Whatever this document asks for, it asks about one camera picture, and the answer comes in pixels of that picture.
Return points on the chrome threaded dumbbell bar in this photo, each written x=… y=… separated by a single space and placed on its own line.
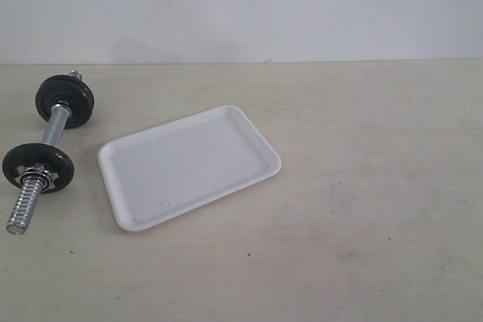
x=64 y=101

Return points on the chrome star collar nut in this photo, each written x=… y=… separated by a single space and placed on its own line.
x=37 y=173

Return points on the white rectangular plastic tray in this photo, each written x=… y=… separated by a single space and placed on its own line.
x=157 y=174

